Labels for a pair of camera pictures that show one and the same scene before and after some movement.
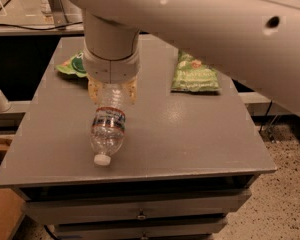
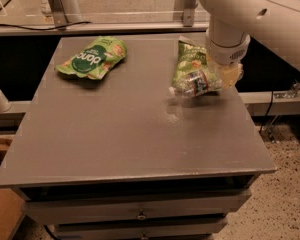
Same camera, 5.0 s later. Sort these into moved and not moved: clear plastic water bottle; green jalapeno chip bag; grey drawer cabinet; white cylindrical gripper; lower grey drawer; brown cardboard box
Moved: clear plastic water bottle; white cylindrical gripper
Not moved: grey drawer cabinet; brown cardboard box; lower grey drawer; green jalapeno chip bag
